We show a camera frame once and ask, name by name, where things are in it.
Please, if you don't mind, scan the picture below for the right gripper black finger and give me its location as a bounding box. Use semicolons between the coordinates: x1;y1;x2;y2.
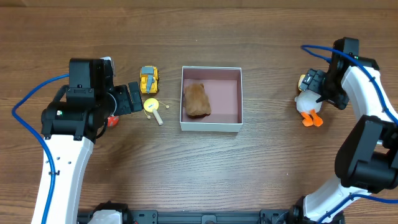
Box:
300;69;317;91
312;70;325;93

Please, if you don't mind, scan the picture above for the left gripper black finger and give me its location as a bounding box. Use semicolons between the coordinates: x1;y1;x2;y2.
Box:
131;93;143;113
128;82;140;95

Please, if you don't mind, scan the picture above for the white plush duck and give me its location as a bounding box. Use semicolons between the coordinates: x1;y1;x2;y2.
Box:
294;74;323;127

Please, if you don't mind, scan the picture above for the yellow toy truck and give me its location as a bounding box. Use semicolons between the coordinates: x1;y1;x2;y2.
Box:
140;66;159;94

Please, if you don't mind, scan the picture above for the brown plush toy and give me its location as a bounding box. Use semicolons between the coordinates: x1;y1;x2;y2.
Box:
183;83;211;118

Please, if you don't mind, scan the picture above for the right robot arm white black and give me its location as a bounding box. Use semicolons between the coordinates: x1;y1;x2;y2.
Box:
284;57;397;223

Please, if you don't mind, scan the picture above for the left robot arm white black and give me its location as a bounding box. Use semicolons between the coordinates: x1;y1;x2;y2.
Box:
31;134;94;223

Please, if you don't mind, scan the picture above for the yellow wooden rattle drum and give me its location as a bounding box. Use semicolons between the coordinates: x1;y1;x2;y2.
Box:
143;98;170;126

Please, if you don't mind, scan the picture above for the orange toy ball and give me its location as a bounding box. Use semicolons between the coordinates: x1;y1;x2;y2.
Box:
107;116;119;128

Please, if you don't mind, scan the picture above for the white box with pink interior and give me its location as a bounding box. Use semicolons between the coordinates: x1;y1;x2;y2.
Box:
179;66;243;133

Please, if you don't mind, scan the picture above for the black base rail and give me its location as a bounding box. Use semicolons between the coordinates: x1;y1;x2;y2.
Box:
76;201;315;224

